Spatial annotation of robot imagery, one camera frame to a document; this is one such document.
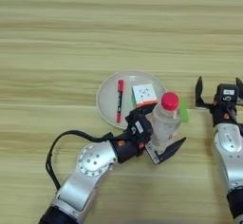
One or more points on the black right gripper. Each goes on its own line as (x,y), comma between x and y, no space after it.
(224,115)

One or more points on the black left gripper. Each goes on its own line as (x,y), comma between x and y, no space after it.
(128,148)

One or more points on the clear bottle with red cap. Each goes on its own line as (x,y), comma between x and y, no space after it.
(164,123)

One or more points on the green block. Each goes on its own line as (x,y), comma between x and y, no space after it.
(184,112)

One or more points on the colourful puzzle cube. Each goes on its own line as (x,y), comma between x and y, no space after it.
(145,94)

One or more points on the red and black marker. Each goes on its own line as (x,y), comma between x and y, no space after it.
(119,104)

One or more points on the round beige plate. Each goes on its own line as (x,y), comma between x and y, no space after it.
(109,101)

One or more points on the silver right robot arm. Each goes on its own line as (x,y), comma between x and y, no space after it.
(231,158)

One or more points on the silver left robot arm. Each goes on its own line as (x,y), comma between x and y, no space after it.
(88,167)

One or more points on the right gripper labelled black box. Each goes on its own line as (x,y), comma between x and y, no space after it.
(227,93)

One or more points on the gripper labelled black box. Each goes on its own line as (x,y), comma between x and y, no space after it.
(227,93)
(139,126)

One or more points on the left gripper labelled black box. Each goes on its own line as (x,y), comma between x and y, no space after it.
(139,126)

